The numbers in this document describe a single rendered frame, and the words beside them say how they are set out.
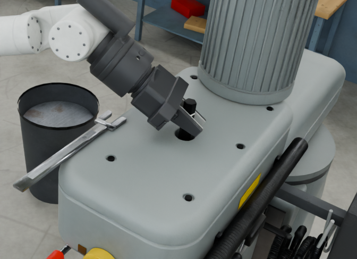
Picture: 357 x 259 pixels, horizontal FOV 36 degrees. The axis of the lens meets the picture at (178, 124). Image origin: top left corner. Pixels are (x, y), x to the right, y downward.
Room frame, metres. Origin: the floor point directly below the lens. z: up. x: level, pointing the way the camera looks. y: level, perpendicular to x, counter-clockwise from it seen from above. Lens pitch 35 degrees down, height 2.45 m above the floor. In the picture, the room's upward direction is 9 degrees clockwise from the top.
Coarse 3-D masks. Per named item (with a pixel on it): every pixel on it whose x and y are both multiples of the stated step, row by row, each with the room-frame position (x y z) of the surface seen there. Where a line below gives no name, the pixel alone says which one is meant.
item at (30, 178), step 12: (96, 120) 0.76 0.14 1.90; (120, 120) 0.77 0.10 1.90; (84, 132) 0.72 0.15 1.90; (96, 132) 0.72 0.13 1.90; (72, 144) 0.68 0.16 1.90; (84, 144) 0.69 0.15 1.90; (60, 156) 0.65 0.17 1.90; (36, 168) 0.61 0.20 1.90; (48, 168) 0.62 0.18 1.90; (24, 180) 0.58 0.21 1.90; (36, 180) 0.59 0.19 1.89
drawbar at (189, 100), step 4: (184, 100) 0.77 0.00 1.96; (188, 100) 0.77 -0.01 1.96; (192, 100) 0.77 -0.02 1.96; (184, 104) 0.76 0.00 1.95; (188, 104) 0.76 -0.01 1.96; (192, 104) 0.76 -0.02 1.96; (196, 104) 0.77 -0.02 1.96; (184, 108) 0.76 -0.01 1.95; (188, 108) 0.76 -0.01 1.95; (192, 108) 0.76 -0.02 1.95; (188, 112) 0.76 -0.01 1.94; (192, 112) 0.76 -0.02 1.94; (192, 116) 0.76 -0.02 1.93; (180, 128) 0.77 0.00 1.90; (180, 132) 0.76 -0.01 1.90; (184, 132) 0.76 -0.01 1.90; (188, 132) 0.76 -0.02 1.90; (180, 136) 0.76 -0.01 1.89; (184, 136) 0.76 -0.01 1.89; (188, 136) 0.76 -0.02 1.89; (184, 140) 0.76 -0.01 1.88; (188, 140) 0.76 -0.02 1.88
